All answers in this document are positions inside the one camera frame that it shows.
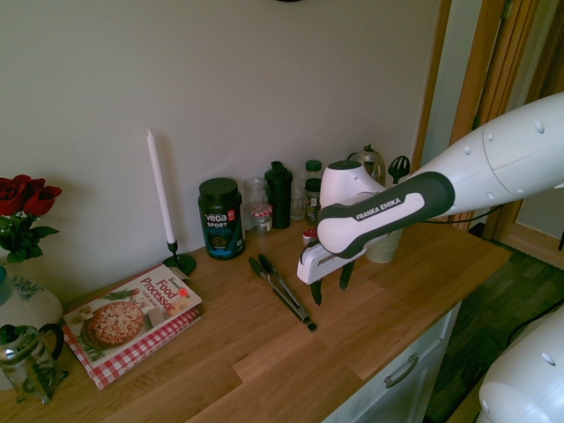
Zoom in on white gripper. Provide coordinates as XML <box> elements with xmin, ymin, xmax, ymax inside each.
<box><xmin>295</xmin><ymin>241</ymin><xmax>355</xmax><ymax>307</ymax></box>

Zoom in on steel tongs with black tips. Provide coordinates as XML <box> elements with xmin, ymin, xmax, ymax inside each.
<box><xmin>248</xmin><ymin>253</ymin><xmax>319</xmax><ymax>333</ymax></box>

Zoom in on green ribbed utensil holder cup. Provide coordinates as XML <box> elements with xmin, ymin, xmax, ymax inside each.
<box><xmin>366</xmin><ymin>226</ymin><xmax>404</xmax><ymax>264</ymax></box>

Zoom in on black candle holder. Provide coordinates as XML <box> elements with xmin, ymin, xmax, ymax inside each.
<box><xmin>163</xmin><ymin>240</ymin><xmax>197</xmax><ymax>274</ymax></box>

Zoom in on spice jar dark lid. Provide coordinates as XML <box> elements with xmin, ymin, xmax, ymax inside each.
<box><xmin>304</xmin><ymin>177</ymin><xmax>323</xmax><ymax>222</ymax></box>

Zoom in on clear drinking glass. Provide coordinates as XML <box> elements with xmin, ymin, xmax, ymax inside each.
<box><xmin>290</xmin><ymin>179</ymin><xmax>308</xmax><ymax>221</ymax></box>

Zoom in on white kitchen cabinet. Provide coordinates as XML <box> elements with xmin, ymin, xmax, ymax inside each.
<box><xmin>320</xmin><ymin>302</ymin><xmax>463</xmax><ymax>423</ymax></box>

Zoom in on small jar red checked lid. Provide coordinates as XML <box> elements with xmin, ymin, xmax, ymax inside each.
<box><xmin>249</xmin><ymin>204</ymin><xmax>274</xmax><ymax>237</ymax></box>

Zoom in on black shaker bottle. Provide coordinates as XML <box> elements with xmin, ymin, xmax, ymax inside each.
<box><xmin>263</xmin><ymin>160</ymin><xmax>294</xmax><ymax>231</ymax></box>

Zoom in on empty clear glass jar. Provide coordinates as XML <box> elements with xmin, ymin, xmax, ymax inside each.
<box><xmin>242</xmin><ymin>176</ymin><xmax>271</xmax><ymax>233</ymax></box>

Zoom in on black Vega protein tub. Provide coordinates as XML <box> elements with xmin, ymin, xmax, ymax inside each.
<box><xmin>197</xmin><ymin>177</ymin><xmax>247</xmax><ymax>262</ymax></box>

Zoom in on shiny steel electric kettle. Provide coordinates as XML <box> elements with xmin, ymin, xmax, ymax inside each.
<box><xmin>346</xmin><ymin>144</ymin><xmax>389</xmax><ymax>189</ymax></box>

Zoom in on black slotted spatula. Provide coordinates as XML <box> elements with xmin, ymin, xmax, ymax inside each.
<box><xmin>387</xmin><ymin>154</ymin><xmax>412</xmax><ymax>186</ymax></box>

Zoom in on tall white candle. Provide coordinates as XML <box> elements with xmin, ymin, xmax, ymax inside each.
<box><xmin>145</xmin><ymin>128</ymin><xmax>177</xmax><ymax>245</ymax></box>

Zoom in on Food Processor cookbook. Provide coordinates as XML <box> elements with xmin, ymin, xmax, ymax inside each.
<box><xmin>63</xmin><ymin>263</ymin><xmax>204</xmax><ymax>369</ymax></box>

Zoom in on red checked book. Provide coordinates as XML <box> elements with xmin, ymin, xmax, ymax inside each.
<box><xmin>63</xmin><ymin>307</ymin><xmax>202</xmax><ymax>391</ymax></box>

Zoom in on white floral vase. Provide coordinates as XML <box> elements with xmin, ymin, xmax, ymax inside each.
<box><xmin>0</xmin><ymin>259</ymin><xmax>64</xmax><ymax>332</ymax></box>

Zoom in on glass French press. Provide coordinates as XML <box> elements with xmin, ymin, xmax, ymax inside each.
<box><xmin>0</xmin><ymin>323</ymin><xmax>71</xmax><ymax>404</ymax></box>

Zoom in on red roses bunch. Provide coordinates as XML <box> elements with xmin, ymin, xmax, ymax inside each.
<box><xmin>0</xmin><ymin>174</ymin><xmax>63</xmax><ymax>265</ymax></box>

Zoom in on silver drawer handle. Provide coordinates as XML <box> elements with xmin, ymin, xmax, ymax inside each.
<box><xmin>382</xmin><ymin>355</ymin><xmax>420</xmax><ymax>390</ymax></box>

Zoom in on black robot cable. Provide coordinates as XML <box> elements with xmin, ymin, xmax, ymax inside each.
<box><xmin>420</xmin><ymin>203</ymin><xmax>504</xmax><ymax>226</ymax></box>

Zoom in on wooden door frame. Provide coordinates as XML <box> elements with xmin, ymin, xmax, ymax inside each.
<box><xmin>411</xmin><ymin>0</ymin><xmax>564</xmax><ymax>249</ymax></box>

